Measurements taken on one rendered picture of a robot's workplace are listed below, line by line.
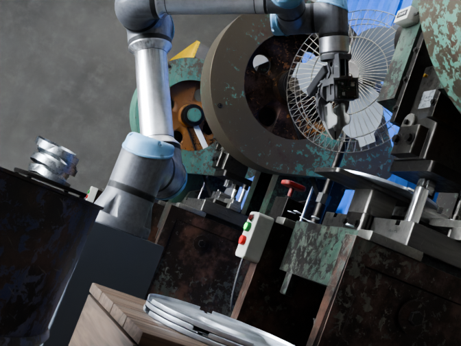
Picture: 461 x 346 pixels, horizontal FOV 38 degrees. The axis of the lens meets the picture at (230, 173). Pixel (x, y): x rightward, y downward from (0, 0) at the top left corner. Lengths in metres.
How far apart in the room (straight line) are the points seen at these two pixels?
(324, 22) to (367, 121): 0.96
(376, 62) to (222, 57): 0.73
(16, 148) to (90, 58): 1.38
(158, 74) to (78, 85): 6.51
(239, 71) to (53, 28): 5.45
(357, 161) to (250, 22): 0.83
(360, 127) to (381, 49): 0.30
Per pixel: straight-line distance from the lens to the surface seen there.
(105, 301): 1.12
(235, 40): 3.09
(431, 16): 1.52
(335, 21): 1.72
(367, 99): 2.58
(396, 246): 1.51
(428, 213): 1.79
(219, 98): 3.02
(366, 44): 2.70
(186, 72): 4.80
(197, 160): 4.78
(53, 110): 8.20
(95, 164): 8.21
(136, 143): 1.54
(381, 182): 1.67
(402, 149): 1.83
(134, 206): 1.52
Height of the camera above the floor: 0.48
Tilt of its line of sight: 7 degrees up
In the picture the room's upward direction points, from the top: 21 degrees clockwise
